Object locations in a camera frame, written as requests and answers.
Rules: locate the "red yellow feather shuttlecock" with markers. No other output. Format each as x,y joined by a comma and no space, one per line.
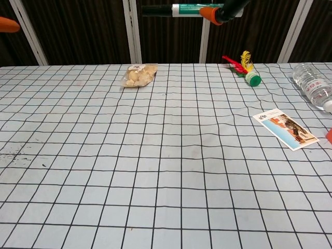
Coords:
251,77

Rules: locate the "printed picture card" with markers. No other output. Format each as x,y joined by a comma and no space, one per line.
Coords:
282,128

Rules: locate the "white metal partition post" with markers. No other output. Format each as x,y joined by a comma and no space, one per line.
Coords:
132,31
28,33
293,31
205,41

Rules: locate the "black marker cap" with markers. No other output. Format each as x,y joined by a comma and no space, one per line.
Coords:
157,11

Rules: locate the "clear plastic water bottle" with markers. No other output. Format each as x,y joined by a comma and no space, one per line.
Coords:
312,85

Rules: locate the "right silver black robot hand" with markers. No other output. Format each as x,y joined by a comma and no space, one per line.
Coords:
229,10

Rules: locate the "orange foam cube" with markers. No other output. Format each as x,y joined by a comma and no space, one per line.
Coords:
329,136

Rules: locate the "green white marker body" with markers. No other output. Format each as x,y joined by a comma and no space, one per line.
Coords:
186,10

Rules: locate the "clear bag of beige snacks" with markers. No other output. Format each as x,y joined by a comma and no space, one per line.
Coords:
137,75

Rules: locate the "white black checkered tablecloth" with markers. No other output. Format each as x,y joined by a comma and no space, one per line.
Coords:
129,168

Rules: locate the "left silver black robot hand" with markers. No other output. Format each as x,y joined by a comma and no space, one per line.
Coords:
7,24

